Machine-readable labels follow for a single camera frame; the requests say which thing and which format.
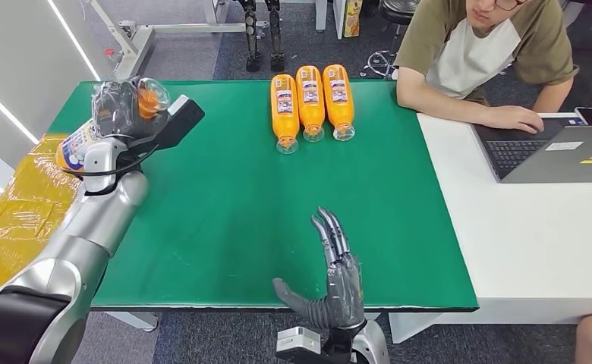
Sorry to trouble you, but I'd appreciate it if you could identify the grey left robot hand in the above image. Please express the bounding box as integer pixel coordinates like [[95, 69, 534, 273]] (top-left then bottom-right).
[[90, 77, 172, 145]]

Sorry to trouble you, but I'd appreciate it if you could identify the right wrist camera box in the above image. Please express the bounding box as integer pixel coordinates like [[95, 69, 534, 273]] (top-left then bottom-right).
[[275, 325, 355, 364]]

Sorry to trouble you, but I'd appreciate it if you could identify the green table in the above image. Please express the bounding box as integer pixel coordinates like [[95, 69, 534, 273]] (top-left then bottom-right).
[[46, 80, 480, 333]]

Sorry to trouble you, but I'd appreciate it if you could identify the black robot leg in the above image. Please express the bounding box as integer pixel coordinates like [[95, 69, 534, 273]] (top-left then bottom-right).
[[265, 0, 287, 73], [236, 0, 265, 74]]

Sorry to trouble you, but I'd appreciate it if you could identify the white metal frame stand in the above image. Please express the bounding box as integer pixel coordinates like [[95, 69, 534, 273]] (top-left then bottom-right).
[[87, 0, 272, 83]]

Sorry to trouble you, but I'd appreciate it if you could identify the yellow printed carton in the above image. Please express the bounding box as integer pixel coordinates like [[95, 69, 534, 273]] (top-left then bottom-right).
[[343, 0, 364, 39]]

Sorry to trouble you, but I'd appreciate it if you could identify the white desk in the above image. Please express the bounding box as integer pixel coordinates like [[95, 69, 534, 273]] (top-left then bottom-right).
[[389, 111, 592, 345]]

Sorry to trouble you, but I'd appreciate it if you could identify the black stool chrome base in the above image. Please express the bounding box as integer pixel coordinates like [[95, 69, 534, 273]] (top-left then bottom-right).
[[360, 0, 424, 80]]

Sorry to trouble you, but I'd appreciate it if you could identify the dark grey laptop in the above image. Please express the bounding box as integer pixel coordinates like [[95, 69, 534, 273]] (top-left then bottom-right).
[[471, 117, 592, 185]]

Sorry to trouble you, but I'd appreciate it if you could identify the yellow taped cardboard box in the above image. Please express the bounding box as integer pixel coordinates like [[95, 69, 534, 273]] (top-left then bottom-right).
[[0, 133, 96, 303]]

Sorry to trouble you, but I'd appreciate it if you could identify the white furniture post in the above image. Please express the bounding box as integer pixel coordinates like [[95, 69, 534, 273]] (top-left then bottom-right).
[[315, 0, 329, 33]]

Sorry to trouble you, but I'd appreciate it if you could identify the orange juice bottle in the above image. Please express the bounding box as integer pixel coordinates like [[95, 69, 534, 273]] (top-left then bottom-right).
[[322, 64, 356, 142], [55, 77, 172, 176], [270, 74, 301, 155], [295, 65, 326, 143]]

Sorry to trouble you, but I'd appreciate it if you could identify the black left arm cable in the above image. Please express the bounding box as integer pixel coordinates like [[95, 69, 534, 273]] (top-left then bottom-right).
[[58, 143, 162, 178]]

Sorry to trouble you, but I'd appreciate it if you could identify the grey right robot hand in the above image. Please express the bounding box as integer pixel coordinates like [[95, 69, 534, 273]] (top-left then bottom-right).
[[272, 206, 368, 332]]

